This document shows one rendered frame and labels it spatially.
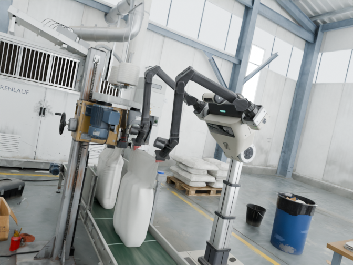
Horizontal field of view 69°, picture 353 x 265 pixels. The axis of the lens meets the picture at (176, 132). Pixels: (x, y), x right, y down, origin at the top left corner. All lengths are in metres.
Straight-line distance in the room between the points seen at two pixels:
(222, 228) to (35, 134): 3.61
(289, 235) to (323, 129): 6.90
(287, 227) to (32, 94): 4.21
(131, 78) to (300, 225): 2.66
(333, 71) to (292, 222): 7.64
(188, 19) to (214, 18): 0.87
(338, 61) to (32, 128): 9.38
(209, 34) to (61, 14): 3.86
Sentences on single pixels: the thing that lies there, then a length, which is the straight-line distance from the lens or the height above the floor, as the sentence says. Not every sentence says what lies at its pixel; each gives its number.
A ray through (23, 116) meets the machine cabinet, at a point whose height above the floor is 0.89.
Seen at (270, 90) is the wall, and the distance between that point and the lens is 9.56.
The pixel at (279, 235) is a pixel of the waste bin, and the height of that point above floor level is 0.16.
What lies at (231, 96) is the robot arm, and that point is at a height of 1.53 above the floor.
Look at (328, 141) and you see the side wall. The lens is 10.00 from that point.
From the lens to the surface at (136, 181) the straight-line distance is 1.97.
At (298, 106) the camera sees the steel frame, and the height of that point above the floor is 2.65.
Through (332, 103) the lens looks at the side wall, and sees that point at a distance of 10.19.
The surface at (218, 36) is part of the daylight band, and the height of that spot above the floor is 3.94.
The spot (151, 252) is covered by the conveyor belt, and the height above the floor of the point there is 0.38.
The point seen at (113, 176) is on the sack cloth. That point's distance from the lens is 2.54.
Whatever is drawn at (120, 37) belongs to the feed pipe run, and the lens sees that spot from 4.67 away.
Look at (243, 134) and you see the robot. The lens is 1.78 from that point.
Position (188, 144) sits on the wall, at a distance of 7.44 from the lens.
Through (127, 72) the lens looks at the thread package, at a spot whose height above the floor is 1.61.
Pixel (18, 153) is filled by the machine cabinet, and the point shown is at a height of 0.29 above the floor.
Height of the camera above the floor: 1.34
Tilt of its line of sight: 3 degrees down
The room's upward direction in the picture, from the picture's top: 11 degrees clockwise
